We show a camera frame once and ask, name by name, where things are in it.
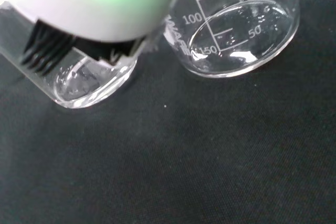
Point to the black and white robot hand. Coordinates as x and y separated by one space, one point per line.
86 1

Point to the black table cloth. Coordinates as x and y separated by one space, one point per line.
168 169

